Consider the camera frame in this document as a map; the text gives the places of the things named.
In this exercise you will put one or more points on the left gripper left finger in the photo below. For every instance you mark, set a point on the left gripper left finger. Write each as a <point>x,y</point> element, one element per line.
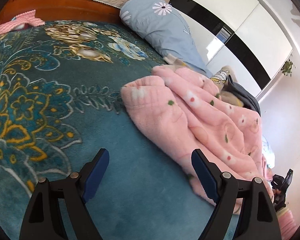
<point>43,218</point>

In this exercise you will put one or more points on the pink fleece garment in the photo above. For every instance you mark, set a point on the pink fleece garment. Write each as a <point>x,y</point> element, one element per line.
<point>178,109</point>

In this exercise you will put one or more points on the light blue floral quilt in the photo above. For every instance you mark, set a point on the light blue floral quilt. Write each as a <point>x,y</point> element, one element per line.
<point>268,153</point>

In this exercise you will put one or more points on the dark grey hoodie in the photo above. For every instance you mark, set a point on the dark grey hoodie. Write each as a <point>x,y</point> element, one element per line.
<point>243,95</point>

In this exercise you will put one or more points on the green plant on wardrobe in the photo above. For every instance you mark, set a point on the green plant on wardrobe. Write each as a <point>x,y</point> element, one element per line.
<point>287,68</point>

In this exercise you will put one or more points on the beige knit sweater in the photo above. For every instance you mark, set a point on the beige knit sweater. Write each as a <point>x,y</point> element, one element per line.
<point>220,79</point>

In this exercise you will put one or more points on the teal floral blanket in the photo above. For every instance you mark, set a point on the teal floral blanket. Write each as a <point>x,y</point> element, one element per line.
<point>60,103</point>

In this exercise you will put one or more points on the white black wardrobe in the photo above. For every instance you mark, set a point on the white black wardrobe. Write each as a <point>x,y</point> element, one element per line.
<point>238,33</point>

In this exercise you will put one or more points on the pink striped small cloth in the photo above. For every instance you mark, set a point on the pink striped small cloth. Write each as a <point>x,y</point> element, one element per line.
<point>20,21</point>

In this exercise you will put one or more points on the blue floral pillow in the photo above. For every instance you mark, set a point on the blue floral pillow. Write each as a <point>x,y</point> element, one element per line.
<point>161,25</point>

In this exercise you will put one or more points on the wooden bed frame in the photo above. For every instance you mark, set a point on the wooden bed frame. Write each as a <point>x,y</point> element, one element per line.
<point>51,10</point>

